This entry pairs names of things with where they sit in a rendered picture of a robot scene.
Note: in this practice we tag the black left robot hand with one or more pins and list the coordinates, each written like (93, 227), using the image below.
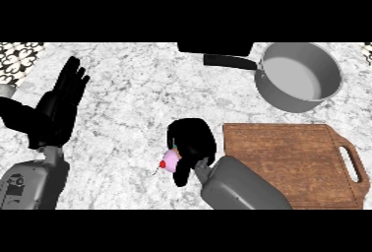
(53, 111)

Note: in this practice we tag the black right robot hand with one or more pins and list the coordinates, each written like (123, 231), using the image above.
(193, 141)

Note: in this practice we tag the pink cupcake with red cherry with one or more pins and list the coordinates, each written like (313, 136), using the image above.
(168, 161)

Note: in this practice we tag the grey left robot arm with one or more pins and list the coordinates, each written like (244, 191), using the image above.
(30, 183)

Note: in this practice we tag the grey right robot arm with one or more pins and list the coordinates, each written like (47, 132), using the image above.
(239, 185)

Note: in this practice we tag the brown wooden cutting board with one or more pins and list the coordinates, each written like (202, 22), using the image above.
(291, 164)

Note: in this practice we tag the black appliance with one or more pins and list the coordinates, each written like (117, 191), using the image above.
(216, 48)

